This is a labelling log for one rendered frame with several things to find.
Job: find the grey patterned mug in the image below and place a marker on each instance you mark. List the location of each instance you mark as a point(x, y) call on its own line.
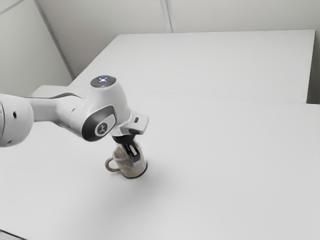
point(126, 166)

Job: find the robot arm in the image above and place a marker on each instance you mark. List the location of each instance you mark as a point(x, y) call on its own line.
point(62, 110)

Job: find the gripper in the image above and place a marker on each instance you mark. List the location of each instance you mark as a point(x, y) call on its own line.
point(123, 139)

